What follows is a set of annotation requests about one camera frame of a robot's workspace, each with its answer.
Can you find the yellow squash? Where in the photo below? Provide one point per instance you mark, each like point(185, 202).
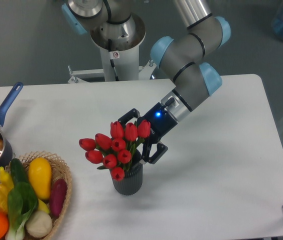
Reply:
point(39, 176)

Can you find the dark grey ribbed vase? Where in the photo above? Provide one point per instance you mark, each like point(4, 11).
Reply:
point(133, 179)

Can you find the red tulip bouquet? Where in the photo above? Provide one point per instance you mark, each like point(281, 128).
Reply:
point(117, 152)

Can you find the beige garlic bulb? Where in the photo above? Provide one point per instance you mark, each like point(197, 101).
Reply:
point(39, 224)

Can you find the green bok choy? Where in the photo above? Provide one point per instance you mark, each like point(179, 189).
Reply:
point(22, 202)

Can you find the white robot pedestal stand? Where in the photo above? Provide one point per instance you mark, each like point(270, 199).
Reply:
point(119, 47)

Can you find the green cucumber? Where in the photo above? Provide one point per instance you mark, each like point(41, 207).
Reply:
point(17, 172)

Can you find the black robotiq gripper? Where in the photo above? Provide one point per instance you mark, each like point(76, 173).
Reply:
point(161, 122)

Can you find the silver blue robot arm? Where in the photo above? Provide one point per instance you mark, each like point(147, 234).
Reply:
point(180, 59)

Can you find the purple eggplant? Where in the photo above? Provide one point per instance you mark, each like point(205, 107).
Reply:
point(57, 197)

